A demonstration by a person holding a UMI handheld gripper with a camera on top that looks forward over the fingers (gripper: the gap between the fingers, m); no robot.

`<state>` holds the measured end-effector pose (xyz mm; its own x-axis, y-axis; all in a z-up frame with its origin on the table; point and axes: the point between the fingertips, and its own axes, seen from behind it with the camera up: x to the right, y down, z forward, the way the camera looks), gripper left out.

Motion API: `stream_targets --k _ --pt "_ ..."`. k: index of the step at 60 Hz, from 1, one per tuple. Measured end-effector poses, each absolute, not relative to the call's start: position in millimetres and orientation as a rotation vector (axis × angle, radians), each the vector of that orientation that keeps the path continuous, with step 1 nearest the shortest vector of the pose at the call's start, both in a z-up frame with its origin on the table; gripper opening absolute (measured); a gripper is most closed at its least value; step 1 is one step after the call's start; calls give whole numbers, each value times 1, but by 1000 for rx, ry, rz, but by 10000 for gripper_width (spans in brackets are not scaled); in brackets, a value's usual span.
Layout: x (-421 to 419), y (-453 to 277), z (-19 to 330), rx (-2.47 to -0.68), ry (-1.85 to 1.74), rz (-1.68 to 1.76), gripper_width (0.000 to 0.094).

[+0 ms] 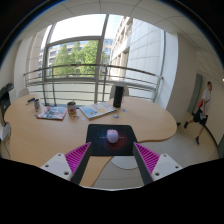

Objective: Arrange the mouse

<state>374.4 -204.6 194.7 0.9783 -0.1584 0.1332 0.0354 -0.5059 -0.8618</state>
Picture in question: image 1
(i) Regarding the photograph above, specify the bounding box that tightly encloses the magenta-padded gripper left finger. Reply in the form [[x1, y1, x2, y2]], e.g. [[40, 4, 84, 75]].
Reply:
[[40, 142, 93, 186]]

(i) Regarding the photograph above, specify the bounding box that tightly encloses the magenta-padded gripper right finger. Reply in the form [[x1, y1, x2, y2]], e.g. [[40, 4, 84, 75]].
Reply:
[[132, 142, 183, 186]]

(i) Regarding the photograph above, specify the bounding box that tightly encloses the lilac and pink computer mouse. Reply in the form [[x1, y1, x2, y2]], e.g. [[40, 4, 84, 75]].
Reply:
[[106, 129, 120, 145]]

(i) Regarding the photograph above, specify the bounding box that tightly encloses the black printed mouse pad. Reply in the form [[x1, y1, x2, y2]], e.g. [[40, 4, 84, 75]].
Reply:
[[85, 123, 139, 157]]

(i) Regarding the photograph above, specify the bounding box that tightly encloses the open light blue magazine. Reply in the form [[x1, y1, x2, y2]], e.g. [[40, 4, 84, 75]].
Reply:
[[78, 101, 118, 120]]

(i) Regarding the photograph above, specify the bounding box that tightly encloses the dark red magazine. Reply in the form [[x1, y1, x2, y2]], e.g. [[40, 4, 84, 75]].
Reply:
[[35, 105, 68, 121]]

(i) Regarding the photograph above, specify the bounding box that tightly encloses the black cylinder speaker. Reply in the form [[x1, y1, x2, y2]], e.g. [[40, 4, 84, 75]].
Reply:
[[112, 85, 125, 109]]

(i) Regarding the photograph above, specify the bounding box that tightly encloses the white chair behind table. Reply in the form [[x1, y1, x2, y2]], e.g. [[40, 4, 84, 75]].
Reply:
[[109, 83, 130, 100], [17, 87, 30, 99]]

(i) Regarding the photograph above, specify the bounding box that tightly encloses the person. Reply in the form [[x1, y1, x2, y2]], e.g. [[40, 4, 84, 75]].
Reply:
[[183, 81, 213, 146]]

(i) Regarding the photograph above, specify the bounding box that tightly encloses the grey-green door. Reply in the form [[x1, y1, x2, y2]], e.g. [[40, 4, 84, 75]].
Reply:
[[186, 73, 203, 116]]

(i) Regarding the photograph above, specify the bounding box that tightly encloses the black office printer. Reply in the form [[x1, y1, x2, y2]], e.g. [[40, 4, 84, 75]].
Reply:
[[0, 82, 15, 128]]

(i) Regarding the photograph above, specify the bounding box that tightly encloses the metal balcony railing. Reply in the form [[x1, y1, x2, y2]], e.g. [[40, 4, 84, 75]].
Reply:
[[23, 63, 164, 104]]

